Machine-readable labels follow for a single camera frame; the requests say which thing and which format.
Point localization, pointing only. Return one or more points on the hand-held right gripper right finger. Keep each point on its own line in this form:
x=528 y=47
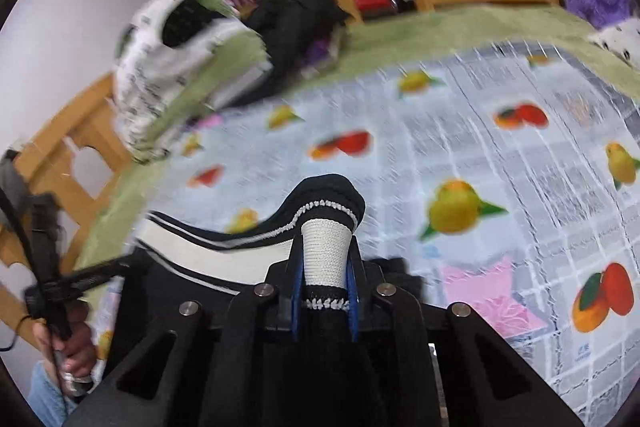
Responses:
x=353 y=302

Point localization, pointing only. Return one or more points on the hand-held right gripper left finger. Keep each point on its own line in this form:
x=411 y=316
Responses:
x=296 y=297

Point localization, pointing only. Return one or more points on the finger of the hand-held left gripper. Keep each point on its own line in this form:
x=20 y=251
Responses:
x=110 y=274

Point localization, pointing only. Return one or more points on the black pants with white stripe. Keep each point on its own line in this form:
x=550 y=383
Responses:
x=325 y=197

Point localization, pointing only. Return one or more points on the person's left hand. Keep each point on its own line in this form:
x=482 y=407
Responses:
x=75 y=352

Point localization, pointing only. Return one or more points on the person's blue jeans leg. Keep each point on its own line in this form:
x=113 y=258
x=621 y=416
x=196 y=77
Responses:
x=45 y=399

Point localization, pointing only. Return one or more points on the small pink item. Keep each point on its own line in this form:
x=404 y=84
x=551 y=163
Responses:
x=210 y=121

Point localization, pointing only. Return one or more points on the fruit print cloth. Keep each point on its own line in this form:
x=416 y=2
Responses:
x=500 y=167

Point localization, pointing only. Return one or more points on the folded white floral quilt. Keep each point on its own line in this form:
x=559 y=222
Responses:
x=150 y=72

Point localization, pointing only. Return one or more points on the purple cloth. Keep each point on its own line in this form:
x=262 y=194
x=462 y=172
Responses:
x=320 y=52

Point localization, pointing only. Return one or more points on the green blanket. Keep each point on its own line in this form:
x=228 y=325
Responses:
x=425 y=32

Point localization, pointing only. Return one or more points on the black jacket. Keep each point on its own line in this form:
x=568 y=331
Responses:
x=290 y=17

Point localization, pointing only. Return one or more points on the white floral pillow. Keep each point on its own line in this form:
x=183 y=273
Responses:
x=620 y=39

